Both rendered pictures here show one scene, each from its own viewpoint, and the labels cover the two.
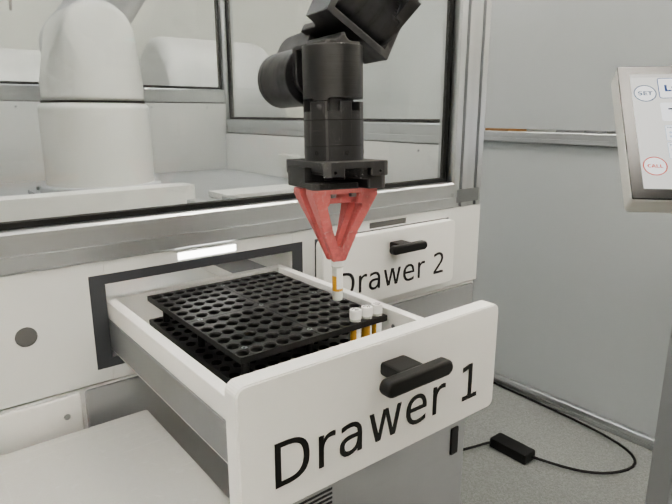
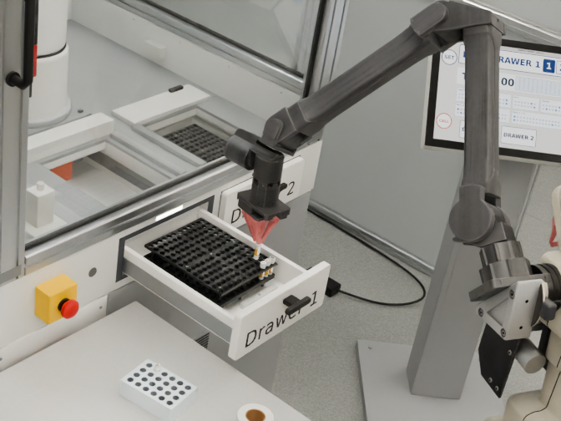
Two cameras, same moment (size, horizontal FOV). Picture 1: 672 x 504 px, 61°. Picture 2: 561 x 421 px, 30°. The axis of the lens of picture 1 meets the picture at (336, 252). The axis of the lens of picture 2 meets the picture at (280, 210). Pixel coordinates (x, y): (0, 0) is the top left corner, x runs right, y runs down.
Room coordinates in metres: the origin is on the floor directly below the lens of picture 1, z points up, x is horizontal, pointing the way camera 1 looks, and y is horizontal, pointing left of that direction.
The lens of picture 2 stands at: (-1.19, 0.51, 2.15)
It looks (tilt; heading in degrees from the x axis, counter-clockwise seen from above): 31 degrees down; 343
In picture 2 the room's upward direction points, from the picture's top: 10 degrees clockwise
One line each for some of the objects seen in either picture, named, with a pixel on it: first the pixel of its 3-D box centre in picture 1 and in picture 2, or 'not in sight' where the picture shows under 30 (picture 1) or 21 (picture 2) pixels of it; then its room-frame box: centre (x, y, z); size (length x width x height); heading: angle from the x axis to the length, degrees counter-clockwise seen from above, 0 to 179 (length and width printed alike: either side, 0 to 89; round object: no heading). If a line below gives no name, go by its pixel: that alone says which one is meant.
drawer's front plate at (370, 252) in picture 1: (391, 262); (261, 194); (0.89, -0.09, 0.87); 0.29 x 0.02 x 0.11; 128
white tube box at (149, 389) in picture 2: not in sight; (158, 390); (0.31, 0.22, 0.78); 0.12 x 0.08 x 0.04; 45
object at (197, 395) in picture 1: (258, 333); (205, 266); (0.61, 0.09, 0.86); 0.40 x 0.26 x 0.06; 38
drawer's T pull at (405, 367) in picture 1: (406, 371); (293, 302); (0.42, -0.06, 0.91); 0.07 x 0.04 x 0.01; 128
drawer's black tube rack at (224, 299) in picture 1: (262, 331); (209, 266); (0.60, 0.08, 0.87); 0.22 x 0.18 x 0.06; 38
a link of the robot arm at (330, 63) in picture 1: (329, 74); (266, 164); (0.56, 0.01, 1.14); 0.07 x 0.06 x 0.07; 35
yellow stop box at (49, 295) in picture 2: not in sight; (57, 299); (0.48, 0.41, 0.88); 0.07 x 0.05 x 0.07; 128
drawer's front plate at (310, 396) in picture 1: (383, 395); (280, 309); (0.45, -0.04, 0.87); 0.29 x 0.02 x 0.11; 128
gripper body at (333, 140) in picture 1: (333, 140); (265, 192); (0.56, 0.00, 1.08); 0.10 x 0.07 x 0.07; 25
